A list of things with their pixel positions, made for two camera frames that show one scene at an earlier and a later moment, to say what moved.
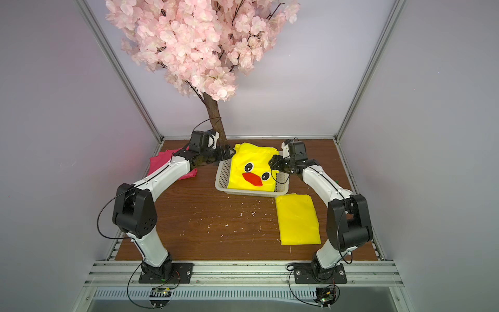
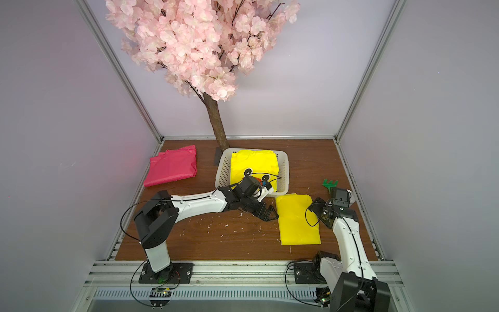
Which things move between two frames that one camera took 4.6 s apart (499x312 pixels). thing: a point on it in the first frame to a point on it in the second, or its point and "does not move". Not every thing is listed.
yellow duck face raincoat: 249,168 does not move
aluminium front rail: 213,273 does not move
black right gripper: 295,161 to 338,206
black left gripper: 227,155 to 268,211
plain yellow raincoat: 298,220 does not move
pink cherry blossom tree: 201,46 does not move
